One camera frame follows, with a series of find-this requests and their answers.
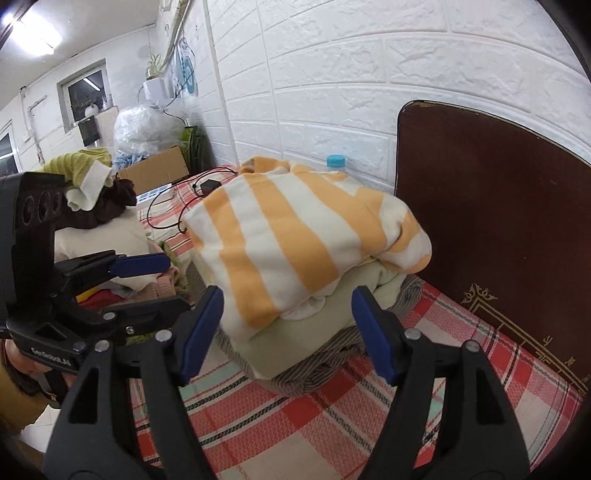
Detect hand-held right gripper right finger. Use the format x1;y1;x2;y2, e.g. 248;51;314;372
351;285;520;480

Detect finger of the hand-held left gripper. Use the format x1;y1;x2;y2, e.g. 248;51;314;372
55;251;171;289
69;298;192;333

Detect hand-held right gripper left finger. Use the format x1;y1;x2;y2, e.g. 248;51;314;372
48;285;225;480

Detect orange striped sweater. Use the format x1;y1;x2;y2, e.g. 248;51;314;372
187;156;432;342

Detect person's left forearm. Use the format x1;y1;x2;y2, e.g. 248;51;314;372
0;342;70;432

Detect person's left hand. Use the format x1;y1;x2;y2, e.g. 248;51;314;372
7;346;51;376

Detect pink garment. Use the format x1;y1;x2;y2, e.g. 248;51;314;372
152;267;182;297

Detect cream garment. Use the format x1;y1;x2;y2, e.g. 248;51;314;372
53;217;153;291

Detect dark brown garment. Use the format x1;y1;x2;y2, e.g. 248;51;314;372
69;178;137;229

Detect pale green garment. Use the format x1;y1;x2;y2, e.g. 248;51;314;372
191;258;407;381

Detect cardboard box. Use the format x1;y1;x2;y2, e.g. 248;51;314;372
117;145;190;195

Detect green knit garment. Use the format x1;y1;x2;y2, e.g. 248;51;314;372
44;150;114;210

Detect red plaid blanket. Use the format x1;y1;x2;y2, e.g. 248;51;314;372
129;164;585;480

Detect clear plastic bag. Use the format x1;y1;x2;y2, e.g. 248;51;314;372
113;104;185;160

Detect window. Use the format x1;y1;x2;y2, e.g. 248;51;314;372
58;69;109;132

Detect dark brown headboard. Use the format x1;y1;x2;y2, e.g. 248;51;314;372
394;100;591;398

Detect ceiling light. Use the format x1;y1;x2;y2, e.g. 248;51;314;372
0;0;63;56

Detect black cable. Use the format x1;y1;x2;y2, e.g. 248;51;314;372
147;170;238;232

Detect white wall box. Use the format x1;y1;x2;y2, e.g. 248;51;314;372
143;76;176;100

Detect wall poster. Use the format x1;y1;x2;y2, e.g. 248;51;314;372
173;28;199;97

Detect beige wall pipe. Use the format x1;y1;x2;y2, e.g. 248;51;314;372
164;0;192;75

